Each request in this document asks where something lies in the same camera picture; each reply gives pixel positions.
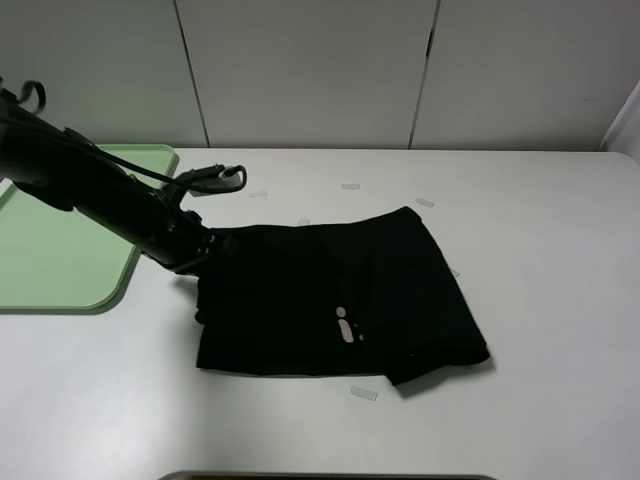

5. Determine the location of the black short sleeve t-shirt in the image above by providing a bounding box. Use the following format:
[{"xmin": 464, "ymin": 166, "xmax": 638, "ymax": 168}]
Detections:
[{"xmin": 195, "ymin": 207, "xmax": 490, "ymax": 385}]

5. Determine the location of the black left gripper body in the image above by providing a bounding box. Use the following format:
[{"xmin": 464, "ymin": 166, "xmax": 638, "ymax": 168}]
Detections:
[{"xmin": 169, "ymin": 210, "xmax": 235, "ymax": 274}]

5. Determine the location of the black left camera cable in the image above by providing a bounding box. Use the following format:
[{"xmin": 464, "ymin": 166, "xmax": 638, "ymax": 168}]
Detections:
[{"xmin": 0, "ymin": 79, "xmax": 249, "ymax": 194}]

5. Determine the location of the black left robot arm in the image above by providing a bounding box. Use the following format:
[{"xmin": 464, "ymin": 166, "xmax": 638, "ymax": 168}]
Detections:
[{"xmin": 1, "ymin": 81, "xmax": 247, "ymax": 275}]

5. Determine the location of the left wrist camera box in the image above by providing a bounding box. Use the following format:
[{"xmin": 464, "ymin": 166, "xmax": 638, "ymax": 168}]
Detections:
[{"xmin": 186, "ymin": 165, "xmax": 245, "ymax": 196}]

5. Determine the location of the clear tape piece bottom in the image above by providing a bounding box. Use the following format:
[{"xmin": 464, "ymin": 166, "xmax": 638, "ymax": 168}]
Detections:
[{"xmin": 350, "ymin": 386, "xmax": 378, "ymax": 401}]

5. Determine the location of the light green plastic tray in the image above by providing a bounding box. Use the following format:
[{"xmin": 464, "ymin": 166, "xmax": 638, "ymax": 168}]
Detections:
[{"xmin": 0, "ymin": 143, "xmax": 180, "ymax": 316}]

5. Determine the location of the clear tape piece upper right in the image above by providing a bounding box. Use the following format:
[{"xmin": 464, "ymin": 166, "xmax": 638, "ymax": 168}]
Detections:
[{"xmin": 415, "ymin": 198, "xmax": 435, "ymax": 208}]

